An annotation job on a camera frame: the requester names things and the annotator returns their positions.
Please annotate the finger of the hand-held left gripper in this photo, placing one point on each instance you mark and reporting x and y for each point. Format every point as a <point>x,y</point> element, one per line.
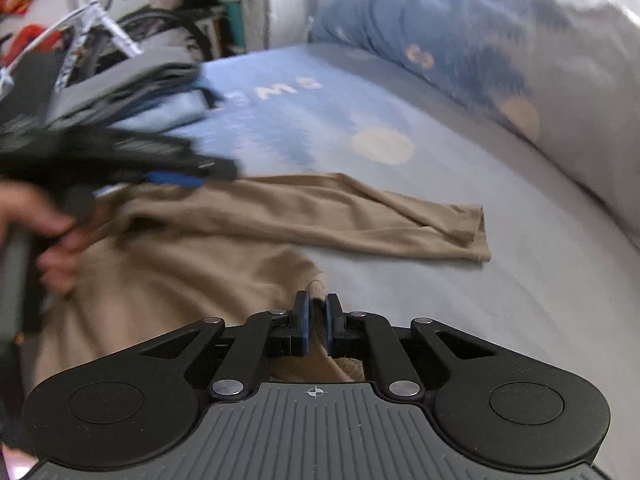
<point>215,167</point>
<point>175,180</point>

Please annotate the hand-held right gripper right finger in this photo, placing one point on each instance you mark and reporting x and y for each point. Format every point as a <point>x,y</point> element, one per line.
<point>331,327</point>

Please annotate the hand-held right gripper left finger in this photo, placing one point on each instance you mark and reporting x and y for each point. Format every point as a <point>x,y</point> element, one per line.
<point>301,327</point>

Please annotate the tan long-sleeved sweater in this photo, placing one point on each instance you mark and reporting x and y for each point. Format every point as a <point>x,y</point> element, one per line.
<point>200,260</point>

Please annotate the person's left hand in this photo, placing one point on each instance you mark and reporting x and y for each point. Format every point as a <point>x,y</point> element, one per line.
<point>30,210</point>

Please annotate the light blue folded garment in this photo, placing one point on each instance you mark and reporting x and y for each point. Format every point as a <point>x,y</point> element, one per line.
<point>165,112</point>

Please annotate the grey folded garment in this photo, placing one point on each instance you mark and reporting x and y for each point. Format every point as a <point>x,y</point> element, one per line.
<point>125,77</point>

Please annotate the white bicycle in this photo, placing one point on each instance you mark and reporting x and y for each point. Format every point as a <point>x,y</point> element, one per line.
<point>100,15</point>

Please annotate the teal bottle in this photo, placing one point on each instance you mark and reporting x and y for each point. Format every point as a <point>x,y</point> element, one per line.
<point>233,17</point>

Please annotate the tree-printed bed sheet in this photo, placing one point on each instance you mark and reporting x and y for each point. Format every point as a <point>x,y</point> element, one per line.
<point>500,310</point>

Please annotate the blue grey pillow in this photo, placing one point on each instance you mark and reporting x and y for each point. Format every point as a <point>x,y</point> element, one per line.
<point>475,50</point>

